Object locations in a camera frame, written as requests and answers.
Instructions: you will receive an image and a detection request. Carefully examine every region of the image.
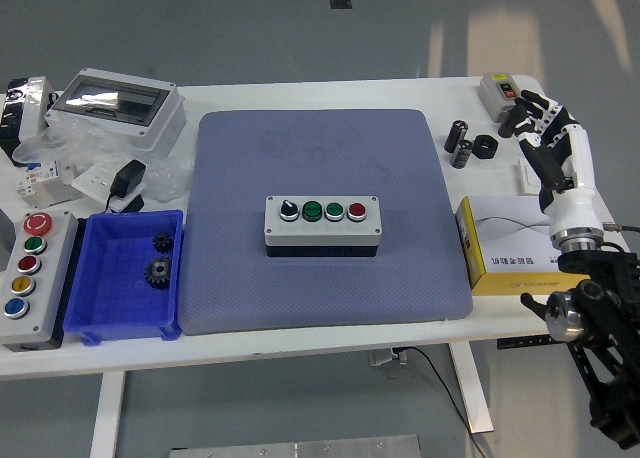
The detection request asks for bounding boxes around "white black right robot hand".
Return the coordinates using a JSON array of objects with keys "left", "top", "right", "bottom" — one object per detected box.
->
[{"left": 508, "top": 90, "right": 601, "bottom": 239}]

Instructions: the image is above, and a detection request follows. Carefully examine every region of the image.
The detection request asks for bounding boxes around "grey four-button control box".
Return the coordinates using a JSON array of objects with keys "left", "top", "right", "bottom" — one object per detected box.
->
[{"left": 263, "top": 195, "right": 383, "bottom": 259}]

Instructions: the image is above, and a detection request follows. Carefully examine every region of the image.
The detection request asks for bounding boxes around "grey five-button control box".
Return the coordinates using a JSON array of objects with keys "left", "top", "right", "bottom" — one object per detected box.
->
[{"left": 0, "top": 210, "right": 80, "bottom": 353}]

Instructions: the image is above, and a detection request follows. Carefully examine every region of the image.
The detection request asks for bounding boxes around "yellow white cardboard box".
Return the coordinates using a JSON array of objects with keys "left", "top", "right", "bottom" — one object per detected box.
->
[{"left": 454, "top": 195, "right": 594, "bottom": 298}]

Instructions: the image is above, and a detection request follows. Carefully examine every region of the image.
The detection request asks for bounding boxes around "black cylindrical capacitor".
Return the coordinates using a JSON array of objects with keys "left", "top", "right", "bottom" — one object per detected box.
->
[
  {"left": 497, "top": 108, "right": 519, "bottom": 139},
  {"left": 449, "top": 138, "right": 474, "bottom": 170},
  {"left": 444, "top": 119, "right": 470, "bottom": 154}
]

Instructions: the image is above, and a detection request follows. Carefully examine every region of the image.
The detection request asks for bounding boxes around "black hex nut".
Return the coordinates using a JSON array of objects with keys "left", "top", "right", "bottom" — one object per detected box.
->
[{"left": 472, "top": 134, "right": 500, "bottom": 160}]

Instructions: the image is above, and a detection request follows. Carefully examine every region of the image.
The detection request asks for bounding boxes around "black table control panel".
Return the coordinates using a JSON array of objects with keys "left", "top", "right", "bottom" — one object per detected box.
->
[{"left": 496, "top": 333, "right": 556, "bottom": 350}]

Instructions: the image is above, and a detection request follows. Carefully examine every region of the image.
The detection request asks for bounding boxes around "white table leg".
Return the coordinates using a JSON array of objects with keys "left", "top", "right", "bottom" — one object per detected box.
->
[
  {"left": 447, "top": 342, "right": 495, "bottom": 435},
  {"left": 89, "top": 371, "right": 126, "bottom": 458}
]

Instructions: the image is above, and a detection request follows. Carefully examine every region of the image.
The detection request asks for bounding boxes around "blue-grey mat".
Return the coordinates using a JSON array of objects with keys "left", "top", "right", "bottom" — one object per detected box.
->
[{"left": 178, "top": 108, "right": 474, "bottom": 336}]

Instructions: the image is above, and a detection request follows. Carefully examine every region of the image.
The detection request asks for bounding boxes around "large black bevel gear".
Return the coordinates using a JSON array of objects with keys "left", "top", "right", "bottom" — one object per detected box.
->
[{"left": 143, "top": 256, "right": 175, "bottom": 292}]

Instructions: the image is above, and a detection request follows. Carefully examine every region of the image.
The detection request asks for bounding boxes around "black power adapter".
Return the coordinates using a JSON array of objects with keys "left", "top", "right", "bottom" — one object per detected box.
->
[{"left": 103, "top": 159, "right": 148, "bottom": 214}]

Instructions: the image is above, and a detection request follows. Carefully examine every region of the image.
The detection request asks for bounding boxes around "blue plastic bin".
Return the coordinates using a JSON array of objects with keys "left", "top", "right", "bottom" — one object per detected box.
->
[{"left": 63, "top": 209, "right": 185, "bottom": 348}]

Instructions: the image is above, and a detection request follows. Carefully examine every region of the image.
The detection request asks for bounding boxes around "clear plastic bag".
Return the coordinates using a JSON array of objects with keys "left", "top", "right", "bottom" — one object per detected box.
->
[{"left": 12, "top": 112, "right": 194, "bottom": 204}]

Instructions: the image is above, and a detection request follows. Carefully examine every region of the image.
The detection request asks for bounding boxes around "silver metal sheet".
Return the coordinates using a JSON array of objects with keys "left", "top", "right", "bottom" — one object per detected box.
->
[{"left": 34, "top": 180, "right": 84, "bottom": 210}]

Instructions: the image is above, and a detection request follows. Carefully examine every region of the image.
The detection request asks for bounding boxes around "white circuit breaker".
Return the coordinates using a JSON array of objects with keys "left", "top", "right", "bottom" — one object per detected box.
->
[{"left": 13, "top": 158, "right": 64, "bottom": 198}]

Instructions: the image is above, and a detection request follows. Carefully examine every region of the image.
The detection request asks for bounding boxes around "white device in plastic wrap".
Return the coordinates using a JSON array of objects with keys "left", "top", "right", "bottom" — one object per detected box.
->
[{"left": 0, "top": 76, "right": 60, "bottom": 167}]

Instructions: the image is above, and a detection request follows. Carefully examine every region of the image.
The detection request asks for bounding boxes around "white wall switch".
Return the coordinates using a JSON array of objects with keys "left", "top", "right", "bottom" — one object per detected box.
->
[{"left": 517, "top": 157, "right": 545, "bottom": 197}]

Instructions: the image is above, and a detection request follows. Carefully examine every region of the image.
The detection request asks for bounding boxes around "grey red-black switch box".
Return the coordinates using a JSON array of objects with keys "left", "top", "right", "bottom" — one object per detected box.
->
[{"left": 477, "top": 72, "right": 524, "bottom": 123}]

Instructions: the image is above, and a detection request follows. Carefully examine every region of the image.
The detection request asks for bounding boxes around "black cable under table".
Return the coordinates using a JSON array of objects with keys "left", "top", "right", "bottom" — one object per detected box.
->
[{"left": 394, "top": 346, "right": 494, "bottom": 458}]

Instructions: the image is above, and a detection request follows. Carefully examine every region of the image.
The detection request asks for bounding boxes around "grey bracket under table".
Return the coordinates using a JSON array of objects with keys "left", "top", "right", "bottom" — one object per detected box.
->
[{"left": 368, "top": 348, "right": 409, "bottom": 368}]

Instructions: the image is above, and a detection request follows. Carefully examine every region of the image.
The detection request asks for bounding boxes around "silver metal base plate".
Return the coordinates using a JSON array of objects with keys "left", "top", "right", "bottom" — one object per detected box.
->
[{"left": 168, "top": 433, "right": 422, "bottom": 458}]

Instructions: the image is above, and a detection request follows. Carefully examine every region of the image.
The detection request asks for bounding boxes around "grey enclosure with clear lid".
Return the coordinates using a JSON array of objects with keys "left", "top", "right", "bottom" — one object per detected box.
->
[{"left": 44, "top": 67, "right": 187, "bottom": 153}]

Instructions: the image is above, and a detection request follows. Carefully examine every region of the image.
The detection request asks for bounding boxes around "white wall socket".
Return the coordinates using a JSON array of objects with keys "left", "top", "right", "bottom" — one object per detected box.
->
[{"left": 71, "top": 163, "right": 144, "bottom": 213}]

